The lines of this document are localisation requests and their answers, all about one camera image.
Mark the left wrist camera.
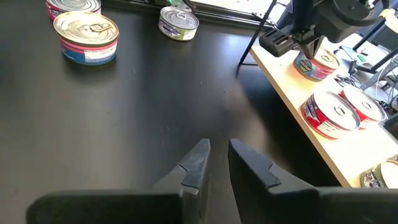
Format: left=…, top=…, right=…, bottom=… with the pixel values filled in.
left=259, top=27, right=295, bottom=58

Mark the green and blue seafood can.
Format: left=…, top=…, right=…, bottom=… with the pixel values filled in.
left=157, top=6, right=200, bottom=42

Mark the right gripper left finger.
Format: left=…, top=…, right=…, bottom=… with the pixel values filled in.
left=25, top=138, right=212, bottom=224

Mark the pink and blue seafood can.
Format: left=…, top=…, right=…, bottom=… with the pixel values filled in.
left=293, top=46, right=341, bottom=82
left=52, top=11, right=120, bottom=67

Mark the red albacore tuna can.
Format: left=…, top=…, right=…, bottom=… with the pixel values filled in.
left=338, top=84, right=388, bottom=130
left=300, top=90, right=361, bottom=140
left=45, top=0, right=103, bottom=21

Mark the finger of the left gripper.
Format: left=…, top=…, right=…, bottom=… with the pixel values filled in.
left=300, top=33, right=326, bottom=60

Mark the gold lid green label can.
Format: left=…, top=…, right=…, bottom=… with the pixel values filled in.
left=359, top=160, right=398, bottom=189

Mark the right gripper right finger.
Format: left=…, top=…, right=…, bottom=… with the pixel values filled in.
left=228, top=138, right=398, bottom=224

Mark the yellow tag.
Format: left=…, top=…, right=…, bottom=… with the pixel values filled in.
left=379, top=7, right=398, bottom=34

